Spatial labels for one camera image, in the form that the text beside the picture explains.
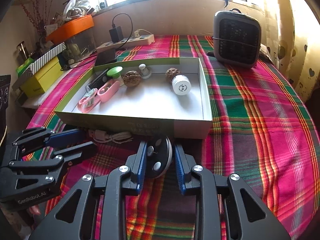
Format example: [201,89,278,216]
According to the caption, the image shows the pink clip with mint pad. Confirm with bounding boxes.
[77,88,100,114]

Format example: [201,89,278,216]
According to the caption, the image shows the black round disc with buttons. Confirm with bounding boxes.
[145,134,172,179]

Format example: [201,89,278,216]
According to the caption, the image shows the wrinkled brown walnut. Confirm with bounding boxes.
[123,70,142,87]

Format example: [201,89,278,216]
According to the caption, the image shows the yellow box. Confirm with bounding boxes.
[19,56,62,98]

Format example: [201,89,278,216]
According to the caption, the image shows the striped grey box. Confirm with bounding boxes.
[23,42,66,75]

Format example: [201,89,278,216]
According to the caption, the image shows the pink clip in box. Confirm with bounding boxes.
[97,79,120,102]

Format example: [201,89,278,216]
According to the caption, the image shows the plaid blanket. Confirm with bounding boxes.
[28,35,319,239]

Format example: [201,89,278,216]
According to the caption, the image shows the green mushroom-shaped knob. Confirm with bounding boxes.
[107,66,124,86]

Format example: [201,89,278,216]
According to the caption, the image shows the black smartphone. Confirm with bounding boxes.
[95,49,117,66]

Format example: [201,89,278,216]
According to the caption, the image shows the orange tray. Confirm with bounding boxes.
[46,15,94,45]

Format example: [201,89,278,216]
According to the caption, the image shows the small white knob stand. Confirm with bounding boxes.
[138,63,152,79]

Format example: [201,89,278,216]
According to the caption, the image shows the shallow white cardboard box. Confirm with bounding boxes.
[55,57,213,139]

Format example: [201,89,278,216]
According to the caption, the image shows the beige power strip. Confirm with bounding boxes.
[96,29,155,53]

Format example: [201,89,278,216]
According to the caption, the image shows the grey portable heater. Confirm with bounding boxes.
[213,10,261,68]

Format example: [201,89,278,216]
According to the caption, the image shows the heart-pattern curtain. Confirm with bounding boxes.
[264,0,319,101]

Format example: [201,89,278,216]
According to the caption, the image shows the white coiled cable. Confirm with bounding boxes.
[88,128,133,144]

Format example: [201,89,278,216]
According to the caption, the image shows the black charger with cable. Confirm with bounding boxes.
[109,13,133,50]

